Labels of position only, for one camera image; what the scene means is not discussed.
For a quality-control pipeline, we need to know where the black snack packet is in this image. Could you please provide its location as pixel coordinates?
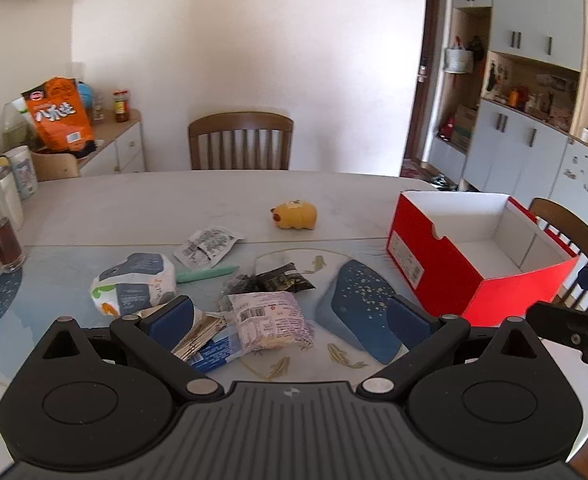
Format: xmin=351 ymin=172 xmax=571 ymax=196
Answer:
xmin=221 ymin=262 xmax=317 ymax=296

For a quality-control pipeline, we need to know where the light wooden box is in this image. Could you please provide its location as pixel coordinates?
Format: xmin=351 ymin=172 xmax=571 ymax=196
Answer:
xmin=31 ymin=152 xmax=82 ymax=181

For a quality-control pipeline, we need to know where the red sauce jar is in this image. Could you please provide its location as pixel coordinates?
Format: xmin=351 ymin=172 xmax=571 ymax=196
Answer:
xmin=112 ymin=90 xmax=130 ymax=123

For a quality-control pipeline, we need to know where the white canister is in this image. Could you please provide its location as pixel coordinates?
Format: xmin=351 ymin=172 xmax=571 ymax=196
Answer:
xmin=0 ymin=160 xmax=27 ymax=231

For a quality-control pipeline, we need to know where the blue globe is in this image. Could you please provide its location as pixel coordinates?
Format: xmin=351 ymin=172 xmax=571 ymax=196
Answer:
xmin=76 ymin=82 xmax=95 ymax=121

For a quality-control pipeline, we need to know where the dark brown door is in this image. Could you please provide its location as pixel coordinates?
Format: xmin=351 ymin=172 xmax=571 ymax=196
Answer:
xmin=406 ymin=0 xmax=447 ymax=171

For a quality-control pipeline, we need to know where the white desktop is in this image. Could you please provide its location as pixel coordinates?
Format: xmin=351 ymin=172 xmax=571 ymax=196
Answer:
xmin=0 ymin=170 xmax=588 ymax=466

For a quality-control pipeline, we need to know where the printed white mug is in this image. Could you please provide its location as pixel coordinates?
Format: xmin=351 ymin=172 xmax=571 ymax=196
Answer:
xmin=4 ymin=146 xmax=38 ymax=200

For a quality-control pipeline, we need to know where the red cardboard box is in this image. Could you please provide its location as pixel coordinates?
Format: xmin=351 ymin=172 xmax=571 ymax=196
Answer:
xmin=386 ymin=191 xmax=580 ymax=328

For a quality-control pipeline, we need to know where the white grey tissue pack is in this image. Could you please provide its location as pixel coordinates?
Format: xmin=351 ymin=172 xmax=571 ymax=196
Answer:
xmin=90 ymin=253 xmax=177 ymax=317

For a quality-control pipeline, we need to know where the orange snack bag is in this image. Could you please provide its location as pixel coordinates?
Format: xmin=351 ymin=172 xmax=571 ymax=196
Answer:
xmin=21 ymin=77 xmax=97 ymax=153

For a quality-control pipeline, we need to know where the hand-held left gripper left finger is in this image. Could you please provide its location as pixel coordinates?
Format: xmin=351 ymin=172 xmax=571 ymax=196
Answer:
xmin=41 ymin=295 xmax=225 ymax=404

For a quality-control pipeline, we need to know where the white barcode sachet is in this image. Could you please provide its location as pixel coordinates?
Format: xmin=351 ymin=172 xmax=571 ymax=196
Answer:
xmin=174 ymin=227 xmax=247 ymax=267

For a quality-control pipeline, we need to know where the glass jar dark liquid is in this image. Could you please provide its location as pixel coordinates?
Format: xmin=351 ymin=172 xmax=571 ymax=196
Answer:
xmin=0 ymin=169 xmax=27 ymax=272

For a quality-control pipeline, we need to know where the silver foil packet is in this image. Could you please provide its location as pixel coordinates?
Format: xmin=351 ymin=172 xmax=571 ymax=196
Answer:
xmin=171 ymin=307 xmax=231 ymax=361

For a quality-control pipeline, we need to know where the yellow toy pig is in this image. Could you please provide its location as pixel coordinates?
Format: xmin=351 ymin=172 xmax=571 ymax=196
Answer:
xmin=268 ymin=201 xmax=319 ymax=231

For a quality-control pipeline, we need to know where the pink white barcode packet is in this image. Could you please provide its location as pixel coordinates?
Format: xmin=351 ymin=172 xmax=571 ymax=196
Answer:
xmin=228 ymin=291 xmax=315 ymax=351

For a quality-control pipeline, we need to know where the clear plastic bag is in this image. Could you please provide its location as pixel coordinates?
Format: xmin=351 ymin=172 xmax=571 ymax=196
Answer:
xmin=1 ymin=97 xmax=39 ymax=148

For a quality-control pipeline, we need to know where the wooden chair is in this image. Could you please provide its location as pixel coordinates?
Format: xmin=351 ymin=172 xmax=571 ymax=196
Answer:
xmin=529 ymin=197 xmax=588 ymax=311
xmin=188 ymin=112 xmax=295 ymax=171

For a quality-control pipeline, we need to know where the blue white small carton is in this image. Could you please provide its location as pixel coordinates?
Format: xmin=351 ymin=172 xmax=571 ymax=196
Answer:
xmin=189 ymin=330 xmax=243 ymax=374

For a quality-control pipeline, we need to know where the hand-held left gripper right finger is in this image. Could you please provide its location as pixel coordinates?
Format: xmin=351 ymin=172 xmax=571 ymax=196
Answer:
xmin=356 ymin=294 xmax=550 ymax=403

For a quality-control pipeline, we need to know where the hanging tote bag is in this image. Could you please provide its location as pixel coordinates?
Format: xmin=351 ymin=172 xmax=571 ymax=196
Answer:
xmin=444 ymin=35 xmax=475 ymax=75

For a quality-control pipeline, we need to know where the white drawer sideboard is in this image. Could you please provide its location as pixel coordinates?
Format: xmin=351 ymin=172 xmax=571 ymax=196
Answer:
xmin=76 ymin=110 xmax=147 ymax=177

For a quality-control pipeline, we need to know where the patterned rug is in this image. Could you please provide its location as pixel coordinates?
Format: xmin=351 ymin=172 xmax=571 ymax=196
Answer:
xmin=401 ymin=159 xmax=431 ymax=178

